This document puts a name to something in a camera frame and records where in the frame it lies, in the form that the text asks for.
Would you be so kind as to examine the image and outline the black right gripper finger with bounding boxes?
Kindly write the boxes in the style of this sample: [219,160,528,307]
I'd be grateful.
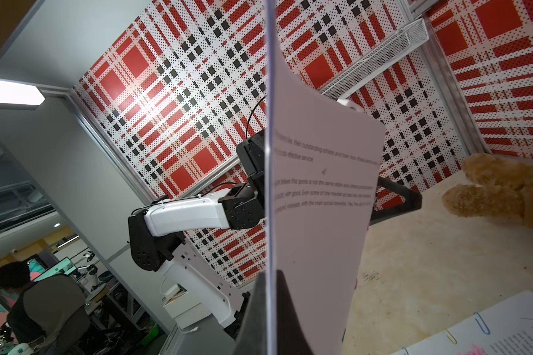
[370,177,423,226]

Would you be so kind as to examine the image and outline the person in grey shirt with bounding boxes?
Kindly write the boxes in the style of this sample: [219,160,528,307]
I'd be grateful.
[0,262,91,354]

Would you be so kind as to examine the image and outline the document with pink highlight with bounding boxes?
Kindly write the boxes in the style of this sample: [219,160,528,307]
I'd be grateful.
[397,291,533,355]

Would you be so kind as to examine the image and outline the white wire mesh shelf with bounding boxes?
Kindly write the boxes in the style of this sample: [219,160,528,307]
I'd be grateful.
[318,19,429,100]

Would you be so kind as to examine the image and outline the brown teddy bear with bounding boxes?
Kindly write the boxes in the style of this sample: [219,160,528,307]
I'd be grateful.
[442,153,533,229]

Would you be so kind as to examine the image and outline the document with yellow highlight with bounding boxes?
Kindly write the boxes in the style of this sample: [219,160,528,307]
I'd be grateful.
[264,1,385,354]

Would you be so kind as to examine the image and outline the blue paperclip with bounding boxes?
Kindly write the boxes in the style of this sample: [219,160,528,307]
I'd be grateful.
[473,312,491,335]

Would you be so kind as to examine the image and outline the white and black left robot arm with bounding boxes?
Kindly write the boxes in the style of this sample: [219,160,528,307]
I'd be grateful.
[128,132,265,339]

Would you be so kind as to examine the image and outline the ceiling light panel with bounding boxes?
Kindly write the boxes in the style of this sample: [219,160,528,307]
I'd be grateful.
[0,79,45,109]

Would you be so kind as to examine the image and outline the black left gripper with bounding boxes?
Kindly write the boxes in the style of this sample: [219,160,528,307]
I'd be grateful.
[219,130,312,354]

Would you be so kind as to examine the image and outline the yellow paperclip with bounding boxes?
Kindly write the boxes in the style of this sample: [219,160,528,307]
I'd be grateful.
[445,329,458,346]

